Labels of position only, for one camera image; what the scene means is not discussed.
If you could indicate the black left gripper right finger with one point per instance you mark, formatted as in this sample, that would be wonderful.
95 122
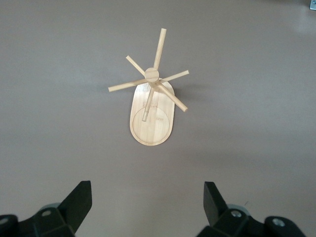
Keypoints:
214 205

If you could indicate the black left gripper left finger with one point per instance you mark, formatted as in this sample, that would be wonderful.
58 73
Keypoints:
74 205

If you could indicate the wooden cup rack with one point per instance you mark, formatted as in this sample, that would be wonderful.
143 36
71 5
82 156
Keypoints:
150 128

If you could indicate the brown table cover sheet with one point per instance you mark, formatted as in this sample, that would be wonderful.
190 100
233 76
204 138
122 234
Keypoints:
49 98

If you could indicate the grey metal table bracket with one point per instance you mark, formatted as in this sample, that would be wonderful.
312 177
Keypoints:
312 3

